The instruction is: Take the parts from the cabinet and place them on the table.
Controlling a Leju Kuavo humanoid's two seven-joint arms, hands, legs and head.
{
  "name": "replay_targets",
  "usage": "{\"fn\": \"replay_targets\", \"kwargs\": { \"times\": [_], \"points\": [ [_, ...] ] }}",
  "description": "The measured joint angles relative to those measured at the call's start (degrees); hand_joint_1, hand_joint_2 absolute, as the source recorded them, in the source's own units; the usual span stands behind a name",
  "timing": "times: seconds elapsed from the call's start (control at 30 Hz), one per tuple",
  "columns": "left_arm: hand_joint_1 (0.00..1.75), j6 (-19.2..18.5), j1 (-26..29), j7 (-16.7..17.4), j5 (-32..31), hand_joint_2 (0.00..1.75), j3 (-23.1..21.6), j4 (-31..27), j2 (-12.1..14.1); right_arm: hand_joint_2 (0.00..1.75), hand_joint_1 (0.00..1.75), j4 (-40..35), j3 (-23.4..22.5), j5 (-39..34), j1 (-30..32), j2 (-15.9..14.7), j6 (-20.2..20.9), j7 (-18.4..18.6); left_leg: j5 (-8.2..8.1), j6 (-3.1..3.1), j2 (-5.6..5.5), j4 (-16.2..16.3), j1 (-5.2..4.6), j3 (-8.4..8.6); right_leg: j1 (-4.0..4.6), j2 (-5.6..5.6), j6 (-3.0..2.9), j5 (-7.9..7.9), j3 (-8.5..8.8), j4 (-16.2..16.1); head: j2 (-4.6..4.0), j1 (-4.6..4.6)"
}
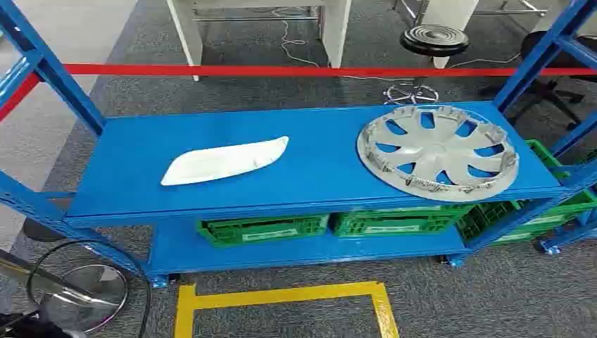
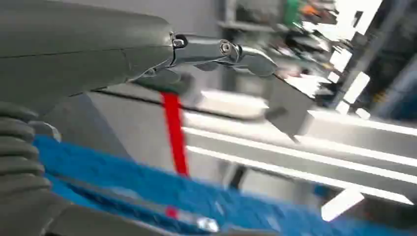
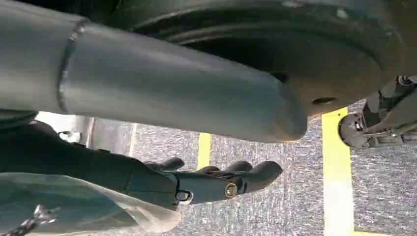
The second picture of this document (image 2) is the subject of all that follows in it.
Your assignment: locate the metal shelf rack with clutter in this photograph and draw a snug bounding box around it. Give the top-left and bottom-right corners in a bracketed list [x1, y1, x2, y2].
[217, 0, 341, 82]

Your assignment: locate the robot left arm ribbed sleeve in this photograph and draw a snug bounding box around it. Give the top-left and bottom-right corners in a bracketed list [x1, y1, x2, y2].
[0, 101, 170, 236]

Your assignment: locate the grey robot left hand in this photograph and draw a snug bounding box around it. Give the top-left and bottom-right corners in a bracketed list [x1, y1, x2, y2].
[0, 0, 279, 115]

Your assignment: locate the red strap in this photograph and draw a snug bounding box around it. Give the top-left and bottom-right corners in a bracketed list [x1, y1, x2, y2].
[160, 92, 190, 177]

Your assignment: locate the stainless steel table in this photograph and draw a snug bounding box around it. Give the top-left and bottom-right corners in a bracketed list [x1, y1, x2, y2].
[88, 75, 417, 207]

